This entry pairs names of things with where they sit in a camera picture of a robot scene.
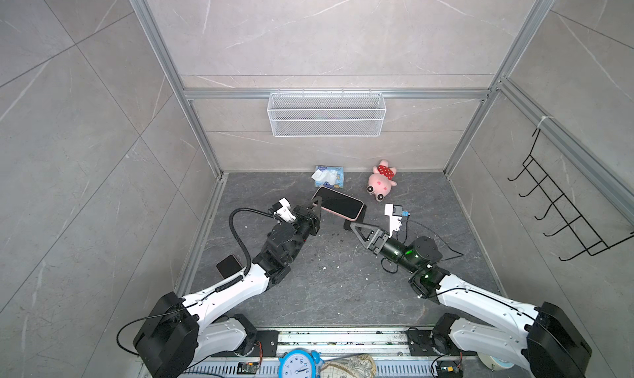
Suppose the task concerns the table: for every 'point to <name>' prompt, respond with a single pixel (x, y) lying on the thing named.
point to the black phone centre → (348, 212)
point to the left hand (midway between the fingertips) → (323, 192)
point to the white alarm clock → (494, 363)
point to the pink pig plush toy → (380, 182)
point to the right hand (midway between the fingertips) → (352, 226)
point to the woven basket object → (361, 366)
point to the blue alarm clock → (300, 364)
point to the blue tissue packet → (330, 177)
